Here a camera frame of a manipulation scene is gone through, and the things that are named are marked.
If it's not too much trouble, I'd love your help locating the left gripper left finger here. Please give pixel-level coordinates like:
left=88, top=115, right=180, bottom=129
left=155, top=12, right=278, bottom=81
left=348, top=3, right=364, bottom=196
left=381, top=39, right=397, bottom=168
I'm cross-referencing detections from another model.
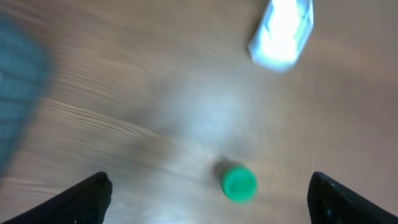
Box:
left=5, top=172, right=113, bottom=224

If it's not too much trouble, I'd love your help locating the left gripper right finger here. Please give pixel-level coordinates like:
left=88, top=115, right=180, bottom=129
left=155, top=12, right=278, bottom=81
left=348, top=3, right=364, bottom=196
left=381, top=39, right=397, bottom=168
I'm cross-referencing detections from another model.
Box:
left=307, top=172, right=397, bottom=224

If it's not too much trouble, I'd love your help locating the green lid jar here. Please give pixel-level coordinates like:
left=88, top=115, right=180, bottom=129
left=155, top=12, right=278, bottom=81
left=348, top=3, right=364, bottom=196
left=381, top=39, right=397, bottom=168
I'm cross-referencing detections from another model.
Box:
left=213, top=157, right=258, bottom=203

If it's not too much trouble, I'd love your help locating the white barcode scanner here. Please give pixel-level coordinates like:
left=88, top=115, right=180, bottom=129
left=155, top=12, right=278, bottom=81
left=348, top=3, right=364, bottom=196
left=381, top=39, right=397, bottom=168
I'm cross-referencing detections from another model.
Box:
left=248, top=0, right=314, bottom=73

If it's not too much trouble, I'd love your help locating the grey plastic mesh basket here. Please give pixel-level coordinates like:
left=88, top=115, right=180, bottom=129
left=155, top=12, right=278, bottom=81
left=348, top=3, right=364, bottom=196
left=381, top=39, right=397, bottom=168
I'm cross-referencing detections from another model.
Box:
left=1, top=14, right=51, bottom=173

